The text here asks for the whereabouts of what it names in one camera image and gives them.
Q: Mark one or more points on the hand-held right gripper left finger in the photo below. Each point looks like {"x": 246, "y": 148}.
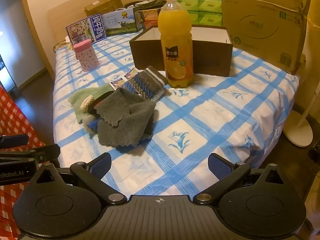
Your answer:
{"x": 101, "y": 167}

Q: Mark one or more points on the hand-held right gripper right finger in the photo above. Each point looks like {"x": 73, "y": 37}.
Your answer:
{"x": 218, "y": 167}

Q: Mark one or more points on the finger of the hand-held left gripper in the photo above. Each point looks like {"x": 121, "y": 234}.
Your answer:
{"x": 45, "y": 152}
{"x": 15, "y": 140}

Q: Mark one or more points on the blue cloth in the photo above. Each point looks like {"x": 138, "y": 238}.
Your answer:
{"x": 94, "y": 125}

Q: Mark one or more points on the grey towel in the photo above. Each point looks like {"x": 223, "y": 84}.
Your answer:
{"x": 125, "y": 120}

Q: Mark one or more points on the green towel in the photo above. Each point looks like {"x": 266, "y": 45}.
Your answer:
{"x": 80, "y": 100}

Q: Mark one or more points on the beige knitted sock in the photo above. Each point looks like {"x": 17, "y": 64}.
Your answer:
{"x": 86, "y": 103}

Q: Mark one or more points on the black cloth with red edge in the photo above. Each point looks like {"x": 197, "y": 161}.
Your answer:
{"x": 100, "y": 100}

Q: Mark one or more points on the small red printed packet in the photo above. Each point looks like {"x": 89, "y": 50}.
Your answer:
{"x": 117, "y": 83}
{"x": 131, "y": 73}

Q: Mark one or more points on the striped knitted sock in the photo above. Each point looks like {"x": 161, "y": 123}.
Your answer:
{"x": 150, "y": 82}

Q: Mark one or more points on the dark brown box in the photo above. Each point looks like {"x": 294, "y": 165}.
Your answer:
{"x": 212, "y": 57}

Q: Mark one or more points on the red checked cloth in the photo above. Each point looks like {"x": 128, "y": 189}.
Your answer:
{"x": 15, "y": 120}

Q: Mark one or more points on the white appliance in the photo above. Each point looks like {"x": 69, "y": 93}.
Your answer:
{"x": 6, "y": 77}

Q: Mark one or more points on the white fan stand base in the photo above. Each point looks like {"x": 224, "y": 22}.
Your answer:
{"x": 298, "y": 132}

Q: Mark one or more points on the pink lidded canister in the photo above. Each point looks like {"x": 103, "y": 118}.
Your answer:
{"x": 86, "y": 57}

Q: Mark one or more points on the woven straw basket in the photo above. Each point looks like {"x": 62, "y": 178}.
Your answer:
{"x": 62, "y": 47}

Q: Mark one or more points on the blue cartoon milk carton box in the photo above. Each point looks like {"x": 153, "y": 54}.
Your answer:
{"x": 85, "y": 30}

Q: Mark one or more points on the wooden headboard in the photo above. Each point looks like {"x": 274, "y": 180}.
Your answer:
{"x": 75, "y": 15}

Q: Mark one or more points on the large cardboard box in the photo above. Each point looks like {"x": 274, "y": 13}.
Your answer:
{"x": 262, "y": 30}

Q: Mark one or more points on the orange juice bottle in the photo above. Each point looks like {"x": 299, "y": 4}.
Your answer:
{"x": 175, "y": 30}

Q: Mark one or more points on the cow print milk box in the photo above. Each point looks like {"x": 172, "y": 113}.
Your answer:
{"x": 117, "y": 22}

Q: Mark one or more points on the green tissue pack bundle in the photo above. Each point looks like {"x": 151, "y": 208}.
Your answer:
{"x": 210, "y": 12}

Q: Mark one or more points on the black box orange label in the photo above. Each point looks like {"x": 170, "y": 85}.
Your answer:
{"x": 150, "y": 15}

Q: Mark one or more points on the small brown cardboard box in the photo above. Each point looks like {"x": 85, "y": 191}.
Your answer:
{"x": 105, "y": 3}

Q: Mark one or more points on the black bag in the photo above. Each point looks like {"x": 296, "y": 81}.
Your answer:
{"x": 147, "y": 3}

